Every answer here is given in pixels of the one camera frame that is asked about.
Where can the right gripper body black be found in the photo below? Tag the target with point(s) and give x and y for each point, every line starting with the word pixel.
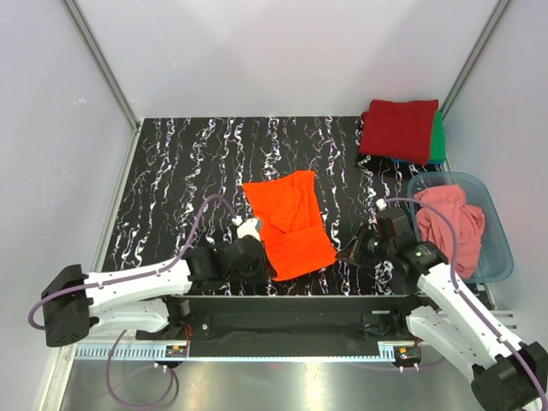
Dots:
pixel 374 247

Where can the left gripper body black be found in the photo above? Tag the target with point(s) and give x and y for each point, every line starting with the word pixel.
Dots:
pixel 255 274

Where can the orange t shirt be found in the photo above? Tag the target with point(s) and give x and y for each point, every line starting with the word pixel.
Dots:
pixel 293 230

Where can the clear blue plastic bin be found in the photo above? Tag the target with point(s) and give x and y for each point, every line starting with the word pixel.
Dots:
pixel 483 254

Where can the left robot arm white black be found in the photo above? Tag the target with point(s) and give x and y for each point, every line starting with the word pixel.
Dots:
pixel 76 303

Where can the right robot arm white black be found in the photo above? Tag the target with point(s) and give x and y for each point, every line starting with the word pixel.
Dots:
pixel 504 372

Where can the pink t shirt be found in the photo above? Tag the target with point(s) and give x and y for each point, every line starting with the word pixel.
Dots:
pixel 468 222

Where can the folded blue t shirt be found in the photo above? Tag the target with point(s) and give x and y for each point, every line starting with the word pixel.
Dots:
pixel 434 162

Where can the folded green t shirt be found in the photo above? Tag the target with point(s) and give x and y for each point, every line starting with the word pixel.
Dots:
pixel 438 148

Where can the folded red t shirt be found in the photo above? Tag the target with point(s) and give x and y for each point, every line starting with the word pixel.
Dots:
pixel 399 130

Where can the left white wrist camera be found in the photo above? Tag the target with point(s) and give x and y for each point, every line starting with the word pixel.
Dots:
pixel 249 227

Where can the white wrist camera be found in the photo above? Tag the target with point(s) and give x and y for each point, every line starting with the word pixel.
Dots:
pixel 381 204
pixel 249 227

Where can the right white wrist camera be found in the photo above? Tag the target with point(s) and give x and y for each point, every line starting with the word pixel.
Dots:
pixel 381 204

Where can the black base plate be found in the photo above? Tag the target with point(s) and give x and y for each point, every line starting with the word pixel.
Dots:
pixel 287 326

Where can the white slotted cable duct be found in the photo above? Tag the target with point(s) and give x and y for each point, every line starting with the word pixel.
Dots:
pixel 145 352

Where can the right aluminium frame post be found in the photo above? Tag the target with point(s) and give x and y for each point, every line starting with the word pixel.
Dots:
pixel 494 20

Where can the aluminium frame post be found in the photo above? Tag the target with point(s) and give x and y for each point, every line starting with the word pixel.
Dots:
pixel 91 43
pixel 494 20

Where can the left aluminium frame post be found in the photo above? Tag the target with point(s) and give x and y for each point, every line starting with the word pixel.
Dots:
pixel 91 43

